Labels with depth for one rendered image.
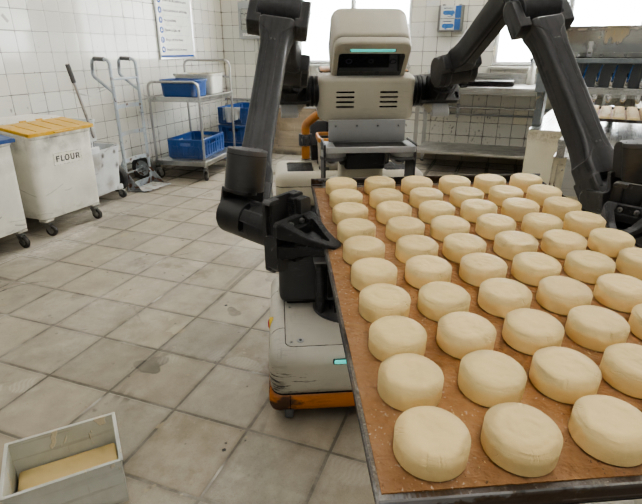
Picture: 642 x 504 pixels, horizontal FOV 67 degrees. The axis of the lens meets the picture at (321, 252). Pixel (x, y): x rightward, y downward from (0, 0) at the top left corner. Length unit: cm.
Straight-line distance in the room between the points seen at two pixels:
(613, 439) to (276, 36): 76
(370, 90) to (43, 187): 279
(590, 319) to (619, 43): 238
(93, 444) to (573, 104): 160
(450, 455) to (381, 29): 120
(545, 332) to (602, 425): 10
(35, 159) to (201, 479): 263
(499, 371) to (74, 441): 153
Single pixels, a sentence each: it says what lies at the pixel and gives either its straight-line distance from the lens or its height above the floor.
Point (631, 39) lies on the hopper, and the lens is 281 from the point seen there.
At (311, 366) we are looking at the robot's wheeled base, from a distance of 168.
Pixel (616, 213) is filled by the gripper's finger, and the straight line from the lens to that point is 80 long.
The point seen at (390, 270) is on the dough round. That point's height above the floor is 100.
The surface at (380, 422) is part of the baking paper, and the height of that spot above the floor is 97.
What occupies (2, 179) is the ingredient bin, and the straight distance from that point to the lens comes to 360.
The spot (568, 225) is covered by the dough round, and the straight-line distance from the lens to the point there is 73.
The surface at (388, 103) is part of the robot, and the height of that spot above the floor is 108.
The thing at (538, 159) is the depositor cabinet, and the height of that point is 69.
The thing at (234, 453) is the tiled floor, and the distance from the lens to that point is 174.
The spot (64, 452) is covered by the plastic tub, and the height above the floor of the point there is 7.
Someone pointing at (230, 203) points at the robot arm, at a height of 101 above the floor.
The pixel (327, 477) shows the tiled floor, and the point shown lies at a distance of 165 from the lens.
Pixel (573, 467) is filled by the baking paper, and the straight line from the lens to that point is 39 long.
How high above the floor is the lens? 122
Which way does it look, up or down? 23 degrees down
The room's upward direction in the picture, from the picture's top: straight up
